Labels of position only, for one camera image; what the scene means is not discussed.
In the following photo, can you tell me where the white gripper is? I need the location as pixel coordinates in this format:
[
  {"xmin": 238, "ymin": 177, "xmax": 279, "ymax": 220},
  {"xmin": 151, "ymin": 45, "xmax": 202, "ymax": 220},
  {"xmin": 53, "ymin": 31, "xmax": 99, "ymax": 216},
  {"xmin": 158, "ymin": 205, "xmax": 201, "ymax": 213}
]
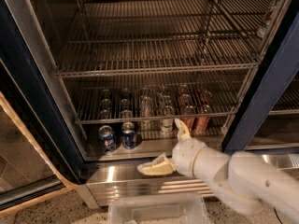
[{"xmin": 137, "ymin": 119, "xmax": 206, "ymax": 178}]

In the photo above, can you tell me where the blue pepsi can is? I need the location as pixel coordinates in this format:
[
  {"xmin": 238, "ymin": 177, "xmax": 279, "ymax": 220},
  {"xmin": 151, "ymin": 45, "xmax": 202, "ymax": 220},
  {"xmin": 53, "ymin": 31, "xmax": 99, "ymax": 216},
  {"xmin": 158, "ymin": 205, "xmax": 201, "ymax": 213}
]
[
  {"xmin": 121, "ymin": 122, "xmax": 137, "ymax": 149},
  {"xmin": 98, "ymin": 125, "xmax": 116, "ymax": 152}
]

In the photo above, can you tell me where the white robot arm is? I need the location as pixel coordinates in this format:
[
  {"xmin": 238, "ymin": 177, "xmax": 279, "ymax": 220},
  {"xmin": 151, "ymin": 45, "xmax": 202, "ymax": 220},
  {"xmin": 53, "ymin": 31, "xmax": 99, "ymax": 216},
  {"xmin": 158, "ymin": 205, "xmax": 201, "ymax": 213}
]
[{"xmin": 137, "ymin": 119, "xmax": 299, "ymax": 223}]

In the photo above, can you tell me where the white green soda can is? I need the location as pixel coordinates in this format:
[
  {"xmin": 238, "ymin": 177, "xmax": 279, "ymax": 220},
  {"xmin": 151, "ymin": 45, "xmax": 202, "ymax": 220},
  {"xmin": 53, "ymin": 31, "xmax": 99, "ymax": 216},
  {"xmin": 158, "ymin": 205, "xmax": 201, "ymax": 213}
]
[{"xmin": 161, "ymin": 105, "xmax": 174, "ymax": 133}]

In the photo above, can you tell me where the red soda can right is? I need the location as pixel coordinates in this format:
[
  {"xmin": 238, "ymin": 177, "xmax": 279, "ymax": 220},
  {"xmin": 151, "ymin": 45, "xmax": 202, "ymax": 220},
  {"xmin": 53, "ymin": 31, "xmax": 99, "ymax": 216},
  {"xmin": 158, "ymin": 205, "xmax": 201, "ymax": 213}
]
[{"xmin": 195, "ymin": 105, "xmax": 211, "ymax": 132}]

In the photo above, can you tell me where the red soda can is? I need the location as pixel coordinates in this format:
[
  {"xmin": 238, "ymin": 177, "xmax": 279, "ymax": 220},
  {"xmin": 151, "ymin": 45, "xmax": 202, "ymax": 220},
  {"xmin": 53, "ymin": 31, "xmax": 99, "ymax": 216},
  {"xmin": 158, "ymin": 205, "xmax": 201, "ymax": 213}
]
[
  {"xmin": 195, "ymin": 105, "xmax": 211, "ymax": 132},
  {"xmin": 180, "ymin": 105, "xmax": 196, "ymax": 131}
]

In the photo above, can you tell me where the red soda can left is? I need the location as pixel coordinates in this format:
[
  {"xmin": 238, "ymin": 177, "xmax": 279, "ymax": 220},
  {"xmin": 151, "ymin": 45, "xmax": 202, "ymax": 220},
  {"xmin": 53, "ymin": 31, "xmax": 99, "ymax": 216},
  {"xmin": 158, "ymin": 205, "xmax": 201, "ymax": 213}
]
[{"xmin": 180, "ymin": 105, "xmax": 196, "ymax": 131}]

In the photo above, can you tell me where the steel fridge base panel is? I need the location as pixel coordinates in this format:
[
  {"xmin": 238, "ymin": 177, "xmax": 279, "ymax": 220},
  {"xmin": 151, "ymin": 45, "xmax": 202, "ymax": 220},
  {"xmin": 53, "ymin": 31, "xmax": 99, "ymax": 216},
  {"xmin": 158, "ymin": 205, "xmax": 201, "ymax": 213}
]
[{"xmin": 81, "ymin": 153, "xmax": 299, "ymax": 207}]

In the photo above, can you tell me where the glass fridge door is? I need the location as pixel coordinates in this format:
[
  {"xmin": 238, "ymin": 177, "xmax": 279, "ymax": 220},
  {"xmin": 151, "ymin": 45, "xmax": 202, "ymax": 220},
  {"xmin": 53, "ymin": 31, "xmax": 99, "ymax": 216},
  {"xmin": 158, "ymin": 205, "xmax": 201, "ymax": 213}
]
[{"xmin": 0, "ymin": 63, "xmax": 77, "ymax": 217}]

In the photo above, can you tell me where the clear bottle on shelf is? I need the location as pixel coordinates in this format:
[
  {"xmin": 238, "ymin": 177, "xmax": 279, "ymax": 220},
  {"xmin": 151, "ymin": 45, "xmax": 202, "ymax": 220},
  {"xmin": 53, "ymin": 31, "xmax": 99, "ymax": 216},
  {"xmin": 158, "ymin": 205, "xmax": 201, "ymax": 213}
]
[{"xmin": 257, "ymin": 0, "xmax": 280, "ymax": 38}]

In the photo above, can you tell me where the clear plastic bin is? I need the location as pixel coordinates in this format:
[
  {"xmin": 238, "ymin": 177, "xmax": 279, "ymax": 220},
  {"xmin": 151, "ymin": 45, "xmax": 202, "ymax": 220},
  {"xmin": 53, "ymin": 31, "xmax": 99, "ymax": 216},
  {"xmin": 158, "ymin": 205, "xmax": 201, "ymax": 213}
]
[{"xmin": 107, "ymin": 192, "xmax": 210, "ymax": 224}]

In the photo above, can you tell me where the lower wire fridge shelf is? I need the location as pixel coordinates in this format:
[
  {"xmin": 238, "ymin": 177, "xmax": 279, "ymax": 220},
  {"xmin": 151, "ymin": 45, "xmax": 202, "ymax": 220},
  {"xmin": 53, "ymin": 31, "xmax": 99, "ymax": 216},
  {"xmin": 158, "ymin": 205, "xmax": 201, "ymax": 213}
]
[{"xmin": 76, "ymin": 82, "xmax": 237, "ymax": 125}]

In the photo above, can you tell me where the wire fridge shelf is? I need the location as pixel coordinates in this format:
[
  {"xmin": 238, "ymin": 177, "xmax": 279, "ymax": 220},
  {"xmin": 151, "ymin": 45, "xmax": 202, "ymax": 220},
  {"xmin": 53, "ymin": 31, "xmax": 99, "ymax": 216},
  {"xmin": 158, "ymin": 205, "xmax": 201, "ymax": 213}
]
[
  {"xmin": 76, "ymin": 82, "xmax": 237, "ymax": 125},
  {"xmin": 55, "ymin": 0, "xmax": 270, "ymax": 77}
]

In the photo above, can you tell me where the black floor cable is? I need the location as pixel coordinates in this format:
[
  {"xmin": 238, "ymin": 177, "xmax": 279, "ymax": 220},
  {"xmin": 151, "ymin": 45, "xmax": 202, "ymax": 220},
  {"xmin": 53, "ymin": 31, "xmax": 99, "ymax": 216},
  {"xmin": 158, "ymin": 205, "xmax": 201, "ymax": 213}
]
[{"xmin": 272, "ymin": 207, "xmax": 284, "ymax": 224}]

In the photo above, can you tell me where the upper wire fridge shelf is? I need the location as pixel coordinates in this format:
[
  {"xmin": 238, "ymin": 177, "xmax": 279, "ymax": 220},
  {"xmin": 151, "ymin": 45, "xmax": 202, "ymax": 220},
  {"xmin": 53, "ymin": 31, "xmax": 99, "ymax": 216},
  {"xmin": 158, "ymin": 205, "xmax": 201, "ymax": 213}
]
[{"xmin": 55, "ymin": 0, "xmax": 270, "ymax": 77}]

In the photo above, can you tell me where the blue fridge centre post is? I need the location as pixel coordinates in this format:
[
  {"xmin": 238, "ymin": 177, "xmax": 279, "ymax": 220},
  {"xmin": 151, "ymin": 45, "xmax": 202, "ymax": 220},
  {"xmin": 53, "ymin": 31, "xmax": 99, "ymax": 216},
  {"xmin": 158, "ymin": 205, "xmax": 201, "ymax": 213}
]
[{"xmin": 221, "ymin": 0, "xmax": 299, "ymax": 154}]

